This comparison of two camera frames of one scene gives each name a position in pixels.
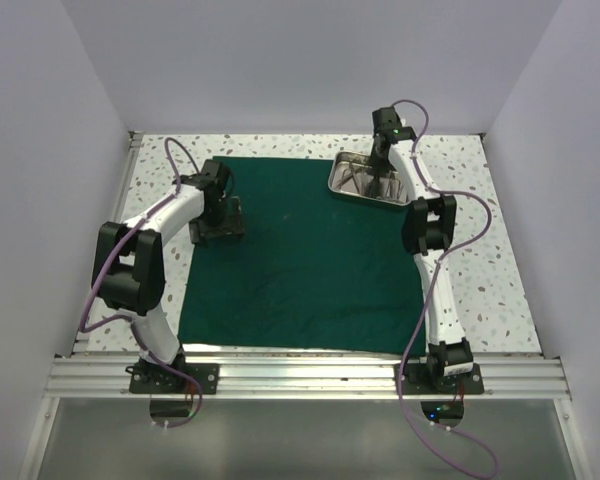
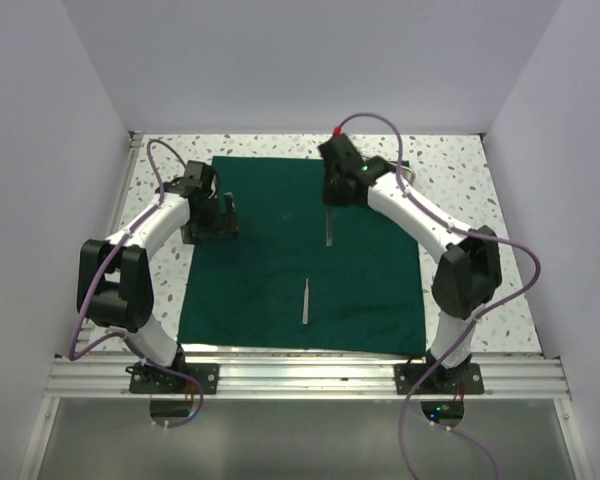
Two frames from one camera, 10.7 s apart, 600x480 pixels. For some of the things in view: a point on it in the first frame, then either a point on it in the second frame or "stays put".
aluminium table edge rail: x=507 y=377 stays put
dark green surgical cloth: x=318 y=271 stays put
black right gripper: x=375 y=168 to x=331 y=198
